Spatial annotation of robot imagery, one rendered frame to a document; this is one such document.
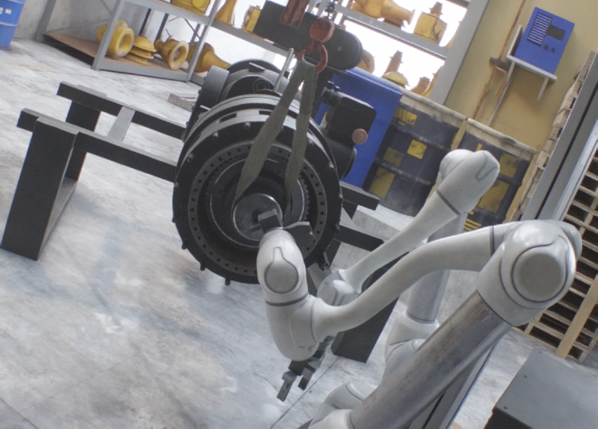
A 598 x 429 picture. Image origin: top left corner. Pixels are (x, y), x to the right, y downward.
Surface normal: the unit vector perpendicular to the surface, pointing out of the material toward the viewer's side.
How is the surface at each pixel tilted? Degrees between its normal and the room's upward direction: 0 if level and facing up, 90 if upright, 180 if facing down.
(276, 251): 33
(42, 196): 90
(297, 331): 95
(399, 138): 90
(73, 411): 0
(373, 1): 90
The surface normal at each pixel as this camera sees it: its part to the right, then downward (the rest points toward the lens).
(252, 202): 0.07, 0.26
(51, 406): 0.38, -0.90
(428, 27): -0.61, -0.07
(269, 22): -0.35, 0.07
